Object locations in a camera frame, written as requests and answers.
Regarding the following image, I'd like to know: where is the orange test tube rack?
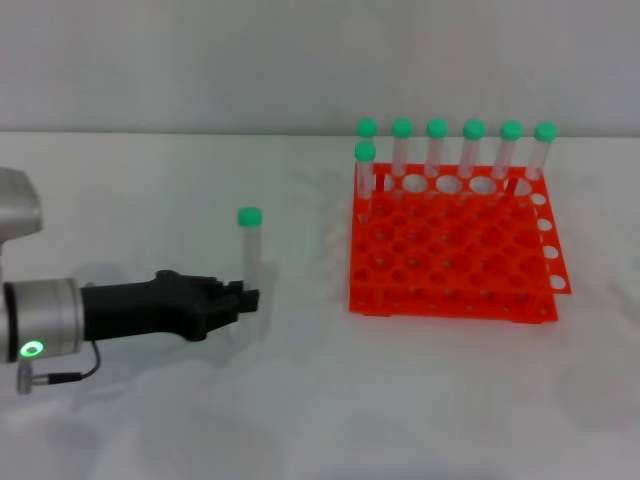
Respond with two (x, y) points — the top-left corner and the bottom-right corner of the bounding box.
(345, 162), (572, 324)

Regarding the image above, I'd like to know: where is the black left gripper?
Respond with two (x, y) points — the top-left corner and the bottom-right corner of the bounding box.
(80, 269), (262, 343)

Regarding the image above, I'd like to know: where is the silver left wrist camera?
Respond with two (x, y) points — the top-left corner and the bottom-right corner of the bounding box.
(0, 167), (45, 275)

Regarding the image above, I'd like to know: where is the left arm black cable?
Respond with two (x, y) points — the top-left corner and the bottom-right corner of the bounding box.
(16, 341), (102, 396)

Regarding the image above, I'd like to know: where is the green-capped test tube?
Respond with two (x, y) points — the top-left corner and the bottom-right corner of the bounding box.
(424, 117), (449, 199)
(458, 118), (486, 201)
(353, 141), (377, 224)
(236, 206), (264, 294)
(516, 121), (558, 201)
(491, 119), (524, 201)
(355, 117), (379, 150)
(390, 117), (414, 199)

